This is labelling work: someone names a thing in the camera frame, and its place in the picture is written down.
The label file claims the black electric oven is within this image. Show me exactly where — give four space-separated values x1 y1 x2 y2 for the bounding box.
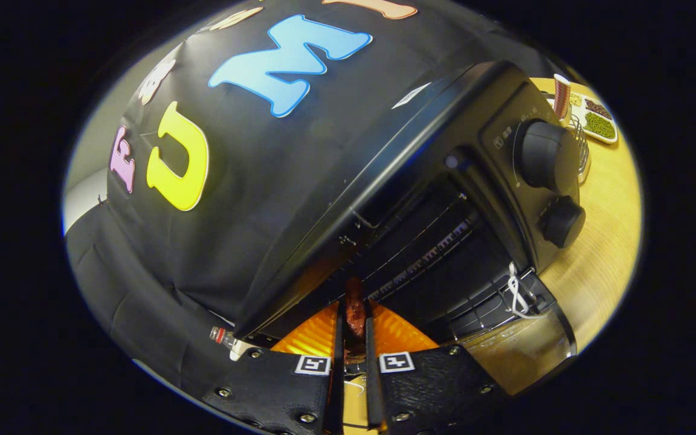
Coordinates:
233 60 587 396

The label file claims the wire mesh basket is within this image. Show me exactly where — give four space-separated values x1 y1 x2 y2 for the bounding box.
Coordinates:
569 115 591 185

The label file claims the clear plastic bottle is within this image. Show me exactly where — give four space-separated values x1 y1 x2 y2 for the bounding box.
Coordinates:
209 325 240 348

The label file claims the red-brown meat strip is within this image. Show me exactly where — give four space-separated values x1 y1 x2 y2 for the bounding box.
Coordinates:
343 277 368 363

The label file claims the white string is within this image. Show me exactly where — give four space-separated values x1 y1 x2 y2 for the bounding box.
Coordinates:
507 261 545 320

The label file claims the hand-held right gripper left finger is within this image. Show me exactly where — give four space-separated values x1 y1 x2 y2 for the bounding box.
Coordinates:
201 301 346 435

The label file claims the white divided bean plate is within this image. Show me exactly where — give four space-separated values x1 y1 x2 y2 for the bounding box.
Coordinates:
565 91 619 144

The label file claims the striped tube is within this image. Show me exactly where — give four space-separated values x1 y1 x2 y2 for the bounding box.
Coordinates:
552 74 572 120

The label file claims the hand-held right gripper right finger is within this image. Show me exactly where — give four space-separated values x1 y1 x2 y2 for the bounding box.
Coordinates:
364 301 511 435

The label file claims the white toaster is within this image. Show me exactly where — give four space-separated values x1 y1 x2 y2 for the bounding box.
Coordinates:
230 338 258 362

